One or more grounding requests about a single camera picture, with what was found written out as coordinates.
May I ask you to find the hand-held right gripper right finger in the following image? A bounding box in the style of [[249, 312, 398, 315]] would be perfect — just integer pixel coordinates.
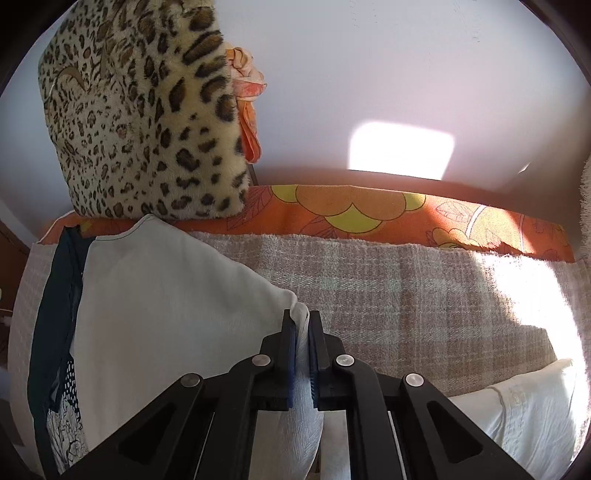
[[308, 310, 532, 480]]

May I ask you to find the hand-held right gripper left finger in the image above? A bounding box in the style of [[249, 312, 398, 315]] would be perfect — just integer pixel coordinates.
[[60, 309, 301, 480]]

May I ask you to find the teal and white patterned garment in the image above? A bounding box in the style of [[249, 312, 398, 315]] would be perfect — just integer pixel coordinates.
[[27, 213, 326, 480]]

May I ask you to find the beige plaid blanket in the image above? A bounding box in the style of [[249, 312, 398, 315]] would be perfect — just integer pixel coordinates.
[[7, 230, 585, 467]]

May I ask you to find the orange floral bed sheet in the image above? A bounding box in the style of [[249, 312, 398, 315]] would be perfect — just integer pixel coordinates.
[[39, 184, 575, 264]]

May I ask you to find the orange patterned cloth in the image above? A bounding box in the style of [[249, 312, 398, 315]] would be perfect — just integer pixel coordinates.
[[225, 46, 269, 164]]

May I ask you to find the leopard print cushion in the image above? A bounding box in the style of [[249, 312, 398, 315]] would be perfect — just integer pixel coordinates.
[[38, 0, 254, 221]]

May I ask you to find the green striped white pillow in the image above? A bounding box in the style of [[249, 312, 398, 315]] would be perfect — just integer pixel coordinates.
[[573, 157, 591, 259]]

